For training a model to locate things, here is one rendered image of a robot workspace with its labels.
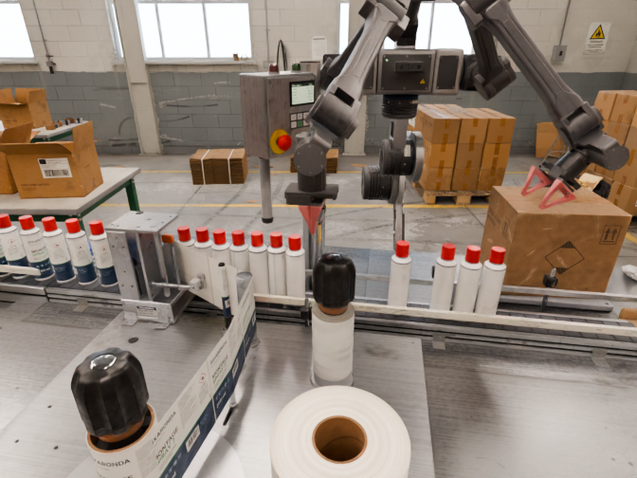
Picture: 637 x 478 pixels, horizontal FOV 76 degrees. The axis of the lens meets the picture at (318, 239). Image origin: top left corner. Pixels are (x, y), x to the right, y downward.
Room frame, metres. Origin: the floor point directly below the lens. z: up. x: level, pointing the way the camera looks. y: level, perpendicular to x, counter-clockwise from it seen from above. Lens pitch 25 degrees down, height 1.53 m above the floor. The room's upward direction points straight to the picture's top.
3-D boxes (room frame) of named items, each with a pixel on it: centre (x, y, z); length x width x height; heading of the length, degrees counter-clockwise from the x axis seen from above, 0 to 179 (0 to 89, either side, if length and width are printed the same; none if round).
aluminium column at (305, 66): (1.10, 0.02, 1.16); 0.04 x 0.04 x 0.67; 81
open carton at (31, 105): (4.30, 3.03, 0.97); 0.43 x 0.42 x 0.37; 176
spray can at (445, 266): (0.90, -0.33, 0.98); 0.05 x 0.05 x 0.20
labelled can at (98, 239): (1.06, 0.63, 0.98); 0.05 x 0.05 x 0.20
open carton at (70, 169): (2.26, 1.47, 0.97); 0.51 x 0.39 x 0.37; 5
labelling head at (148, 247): (0.93, 0.43, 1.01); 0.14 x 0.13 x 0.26; 81
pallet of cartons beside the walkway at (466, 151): (4.69, -1.54, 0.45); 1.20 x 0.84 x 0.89; 1
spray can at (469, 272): (0.89, -0.38, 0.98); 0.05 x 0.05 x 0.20
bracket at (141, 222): (0.93, 0.43, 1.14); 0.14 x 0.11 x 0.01; 81
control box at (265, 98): (1.05, 0.09, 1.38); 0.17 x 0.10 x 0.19; 136
